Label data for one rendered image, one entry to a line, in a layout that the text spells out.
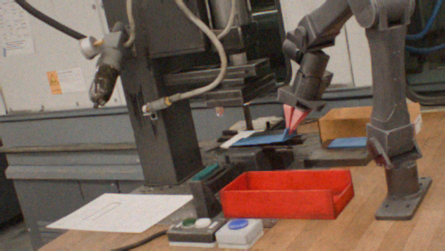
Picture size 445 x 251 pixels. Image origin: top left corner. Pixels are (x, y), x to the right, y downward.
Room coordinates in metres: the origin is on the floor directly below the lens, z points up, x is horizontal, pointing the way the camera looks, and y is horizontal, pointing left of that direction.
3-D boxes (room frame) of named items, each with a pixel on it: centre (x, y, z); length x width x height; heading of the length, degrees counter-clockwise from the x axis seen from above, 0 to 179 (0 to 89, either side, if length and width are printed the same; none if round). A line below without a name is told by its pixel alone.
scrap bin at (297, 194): (1.22, -0.05, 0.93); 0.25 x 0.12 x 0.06; 60
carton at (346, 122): (1.62, -0.33, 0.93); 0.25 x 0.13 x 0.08; 60
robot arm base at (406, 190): (1.13, -0.28, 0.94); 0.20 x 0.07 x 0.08; 150
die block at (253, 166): (1.47, -0.01, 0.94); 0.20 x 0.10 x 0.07; 150
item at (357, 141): (1.51, -0.28, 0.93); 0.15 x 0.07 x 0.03; 59
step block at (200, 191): (1.26, 0.11, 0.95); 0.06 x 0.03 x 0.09; 150
